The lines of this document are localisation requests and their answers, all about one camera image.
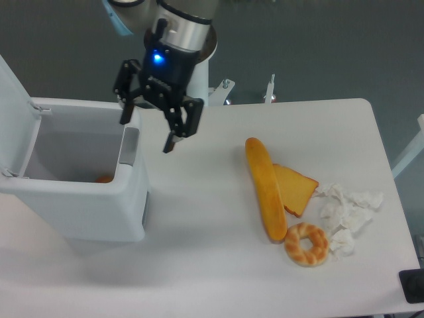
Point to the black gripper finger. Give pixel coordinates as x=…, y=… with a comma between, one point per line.
x=122, y=88
x=183, y=119

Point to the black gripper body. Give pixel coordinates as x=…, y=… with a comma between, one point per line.
x=172, y=52

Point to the pale round flower bread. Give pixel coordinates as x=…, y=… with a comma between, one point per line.
x=104, y=179

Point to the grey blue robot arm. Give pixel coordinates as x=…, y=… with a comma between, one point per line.
x=138, y=17

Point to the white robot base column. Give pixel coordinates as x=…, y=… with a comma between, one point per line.
x=199, y=84

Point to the white trash can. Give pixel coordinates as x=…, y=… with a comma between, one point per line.
x=53, y=150

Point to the long orange baguette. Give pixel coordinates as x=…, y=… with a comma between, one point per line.
x=267, y=190

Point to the orange toast slice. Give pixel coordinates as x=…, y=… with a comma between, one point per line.
x=295, y=188

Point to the crumpled white tissue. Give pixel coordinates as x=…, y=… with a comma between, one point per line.
x=344, y=214

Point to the black device at table edge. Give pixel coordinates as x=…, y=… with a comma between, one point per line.
x=412, y=285

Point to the metal post with red base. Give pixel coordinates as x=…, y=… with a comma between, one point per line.
x=269, y=96

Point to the braided ring bread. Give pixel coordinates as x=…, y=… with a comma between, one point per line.
x=306, y=245

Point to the white metal frame right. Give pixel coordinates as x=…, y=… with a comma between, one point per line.
x=410, y=152

